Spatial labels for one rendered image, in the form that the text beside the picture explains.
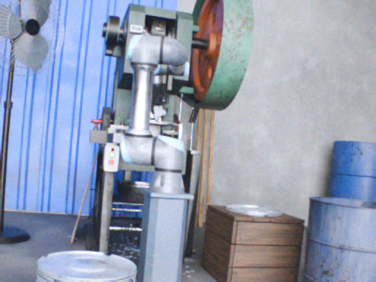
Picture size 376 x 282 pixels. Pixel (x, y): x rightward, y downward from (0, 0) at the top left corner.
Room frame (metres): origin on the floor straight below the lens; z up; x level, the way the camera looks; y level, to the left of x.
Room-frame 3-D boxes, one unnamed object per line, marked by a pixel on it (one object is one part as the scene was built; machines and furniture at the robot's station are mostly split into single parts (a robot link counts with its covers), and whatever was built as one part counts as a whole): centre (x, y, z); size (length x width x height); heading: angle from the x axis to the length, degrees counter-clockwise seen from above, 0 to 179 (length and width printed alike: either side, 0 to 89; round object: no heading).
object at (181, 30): (2.67, 0.17, 0.83); 0.79 x 0.43 x 1.34; 13
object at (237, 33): (2.70, -0.17, 1.33); 1.03 x 0.28 x 0.82; 13
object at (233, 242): (2.09, -0.47, 0.18); 0.40 x 0.38 x 0.35; 13
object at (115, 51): (2.49, 0.38, 1.31); 0.22 x 0.12 x 0.22; 13
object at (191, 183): (2.72, -0.09, 0.45); 0.92 x 0.12 x 0.90; 13
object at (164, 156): (1.73, 0.00, 0.62); 0.13 x 0.12 x 0.14; 88
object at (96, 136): (2.23, 0.39, 0.62); 0.10 x 0.06 x 0.20; 103
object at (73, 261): (1.17, 0.21, 0.26); 0.29 x 0.29 x 0.01
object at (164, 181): (1.73, -0.01, 0.50); 0.15 x 0.15 x 0.10
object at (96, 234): (2.60, 0.43, 0.45); 0.92 x 0.12 x 0.90; 13
